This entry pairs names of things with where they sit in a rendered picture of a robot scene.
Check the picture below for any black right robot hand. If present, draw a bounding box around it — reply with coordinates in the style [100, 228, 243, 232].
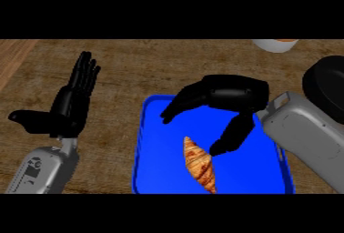
[159, 74, 271, 157]

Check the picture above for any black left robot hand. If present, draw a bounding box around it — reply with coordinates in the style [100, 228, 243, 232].
[7, 51, 101, 139]

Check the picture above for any black round pot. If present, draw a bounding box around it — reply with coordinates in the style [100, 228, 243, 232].
[301, 55, 344, 125]

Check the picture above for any golden brown croissant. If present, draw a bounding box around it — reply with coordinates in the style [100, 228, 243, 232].
[183, 136, 218, 194]

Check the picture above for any blue rectangular tray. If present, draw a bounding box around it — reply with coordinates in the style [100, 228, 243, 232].
[130, 94, 295, 195]

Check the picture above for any white cup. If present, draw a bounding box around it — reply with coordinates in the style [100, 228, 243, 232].
[249, 39, 299, 54]

